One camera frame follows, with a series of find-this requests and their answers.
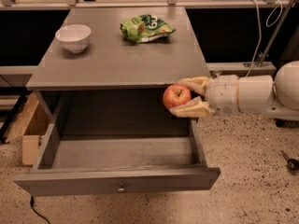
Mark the white ceramic bowl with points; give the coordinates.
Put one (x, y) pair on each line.
(74, 38)

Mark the grey cabinet with counter top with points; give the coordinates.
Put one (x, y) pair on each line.
(113, 64)

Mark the wooden block structure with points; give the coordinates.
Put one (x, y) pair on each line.
(30, 126)

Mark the green chip bag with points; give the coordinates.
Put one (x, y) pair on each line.
(145, 28)

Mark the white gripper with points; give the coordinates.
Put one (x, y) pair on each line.
(221, 93)

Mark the grey open top drawer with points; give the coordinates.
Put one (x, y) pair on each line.
(99, 139)

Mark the black caster wheel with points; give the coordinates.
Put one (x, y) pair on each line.
(292, 164)

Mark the grey metal rail frame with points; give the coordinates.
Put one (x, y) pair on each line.
(110, 60)

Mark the metal drawer knob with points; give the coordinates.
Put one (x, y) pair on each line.
(121, 189)

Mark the red apple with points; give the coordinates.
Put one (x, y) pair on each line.
(176, 95)

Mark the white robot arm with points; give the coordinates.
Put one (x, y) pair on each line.
(275, 97)

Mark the thin metal rod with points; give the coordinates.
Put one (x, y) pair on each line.
(284, 14)

